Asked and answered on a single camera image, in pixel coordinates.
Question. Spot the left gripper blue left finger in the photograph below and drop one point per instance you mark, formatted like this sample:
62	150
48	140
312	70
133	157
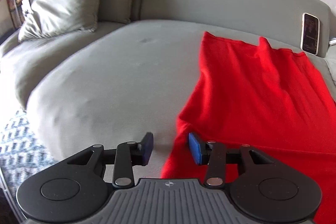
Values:
128	155

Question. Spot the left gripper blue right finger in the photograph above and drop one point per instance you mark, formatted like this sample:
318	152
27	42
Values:
213	155

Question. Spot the red long-sleeve garment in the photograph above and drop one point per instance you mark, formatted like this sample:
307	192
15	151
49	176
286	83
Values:
273	99

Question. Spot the grey-green round sofa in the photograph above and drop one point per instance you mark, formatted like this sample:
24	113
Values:
114	84

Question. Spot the blue white patterned rug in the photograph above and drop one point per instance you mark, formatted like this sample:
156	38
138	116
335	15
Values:
21	154

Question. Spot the front grey-green pillow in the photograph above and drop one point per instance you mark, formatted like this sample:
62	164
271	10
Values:
51	18

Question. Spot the smartphone in white case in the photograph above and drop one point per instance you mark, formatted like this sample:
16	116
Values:
310	34

